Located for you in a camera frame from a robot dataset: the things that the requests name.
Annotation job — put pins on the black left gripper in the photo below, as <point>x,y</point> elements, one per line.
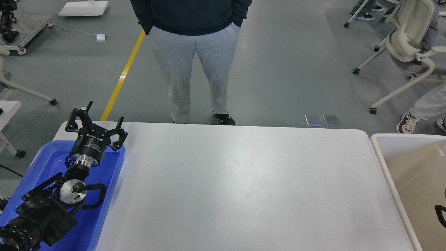
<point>89,144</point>

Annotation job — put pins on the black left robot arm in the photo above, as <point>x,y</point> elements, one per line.
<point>48,211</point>

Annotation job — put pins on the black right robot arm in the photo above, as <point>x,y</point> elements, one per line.
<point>440,210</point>

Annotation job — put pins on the blue plastic bin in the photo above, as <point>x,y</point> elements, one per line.
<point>49,161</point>

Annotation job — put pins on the metal wheeled cart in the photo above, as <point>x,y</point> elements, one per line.
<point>19,29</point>

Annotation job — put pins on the white flat board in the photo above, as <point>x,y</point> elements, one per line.
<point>84,8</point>

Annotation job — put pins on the standing person grey trousers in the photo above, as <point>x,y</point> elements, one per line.
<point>180,29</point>

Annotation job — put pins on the left metal floor plate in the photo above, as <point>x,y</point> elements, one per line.
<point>313,121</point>

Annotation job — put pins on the metal floor plate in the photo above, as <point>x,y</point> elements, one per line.
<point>313,121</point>
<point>331,120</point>

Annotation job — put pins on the right metal floor plate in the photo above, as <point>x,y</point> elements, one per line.
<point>331,120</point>

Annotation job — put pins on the far seated person feet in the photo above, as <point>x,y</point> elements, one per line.
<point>363,10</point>

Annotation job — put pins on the white plastic bin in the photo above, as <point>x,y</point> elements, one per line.
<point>414,168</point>

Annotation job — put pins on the white office chair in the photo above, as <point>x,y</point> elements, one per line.
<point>412,19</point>

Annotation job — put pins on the white power adapter with cable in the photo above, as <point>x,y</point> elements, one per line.
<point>100,37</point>

